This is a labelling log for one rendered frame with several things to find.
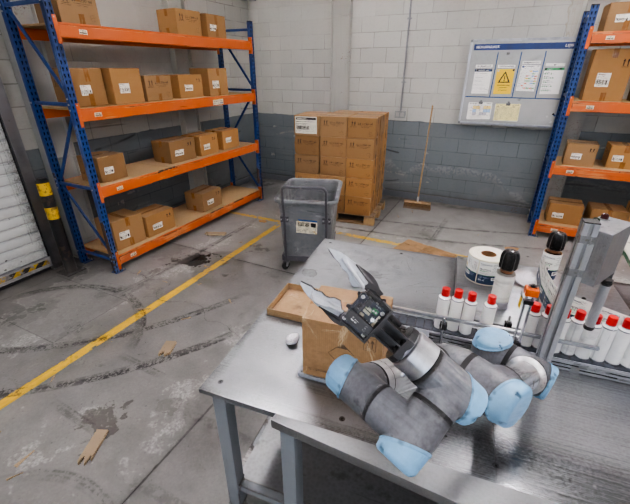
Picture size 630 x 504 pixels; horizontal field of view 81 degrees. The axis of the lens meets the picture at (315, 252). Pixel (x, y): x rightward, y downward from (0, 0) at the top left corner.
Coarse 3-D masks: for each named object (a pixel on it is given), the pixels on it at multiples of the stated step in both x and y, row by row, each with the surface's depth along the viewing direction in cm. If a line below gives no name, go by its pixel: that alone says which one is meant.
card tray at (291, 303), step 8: (288, 288) 206; (296, 288) 204; (280, 296) 197; (288, 296) 199; (296, 296) 199; (304, 296) 199; (272, 304) 189; (280, 304) 192; (288, 304) 192; (296, 304) 192; (304, 304) 192; (272, 312) 183; (280, 312) 181; (288, 312) 186; (296, 312) 186; (304, 312) 186; (296, 320) 180
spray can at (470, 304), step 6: (468, 294) 157; (474, 294) 155; (468, 300) 157; (474, 300) 156; (468, 306) 157; (474, 306) 156; (462, 312) 161; (468, 312) 158; (474, 312) 158; (462, 318) 161; (468, 318) 159; (462, 324) 162; (462, 330) 163; (468, 330) 162
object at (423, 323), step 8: (400, 320) 173; (408, 320) 173; (416, 320) 173; (424, 320) 173; (432, 320) 173; (424, 328) 167; (432, 328) 168; (472, 328) 167; (464, 336) 162; (472, 336) 162; (512, 336) 162; (560, 352) 153; (576, 360) 149; (584, 360) 149; (592, 360) 149; (616, 368) 145; (624, 368) 145
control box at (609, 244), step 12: (600, 216) 128; (600, 228) 118; (612, 228) 118; (624, 228) 118; (600, 240) 117; (612, 240) 115; (624, 240) 122; (600, 252) 118; (612, 252) 119; (588, 264) 121; (600, 264) 118; (612, 264) 125; (588, 276) 122; (600, 276) 122
